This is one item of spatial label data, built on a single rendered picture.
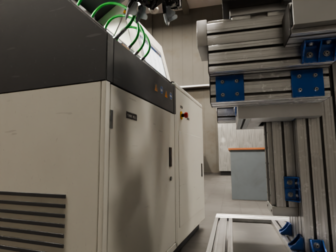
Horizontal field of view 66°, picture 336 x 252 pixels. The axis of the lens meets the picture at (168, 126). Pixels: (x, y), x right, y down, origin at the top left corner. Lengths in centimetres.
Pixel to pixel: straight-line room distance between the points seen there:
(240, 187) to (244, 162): 32
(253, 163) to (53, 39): 299
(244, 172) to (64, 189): 290
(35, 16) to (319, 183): 117
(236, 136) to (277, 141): 714
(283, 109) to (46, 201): 85
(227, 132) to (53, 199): 749
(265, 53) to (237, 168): 280
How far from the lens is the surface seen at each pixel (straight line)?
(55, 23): 106
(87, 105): 87
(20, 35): 117
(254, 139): 821
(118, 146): 88
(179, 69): 1037
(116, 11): 188
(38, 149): 98
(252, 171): 357
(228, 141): 818
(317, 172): 103
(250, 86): 88
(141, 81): 107
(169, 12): 139
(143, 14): 135
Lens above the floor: 54
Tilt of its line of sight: 7 degrees up
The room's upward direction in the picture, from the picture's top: straight up
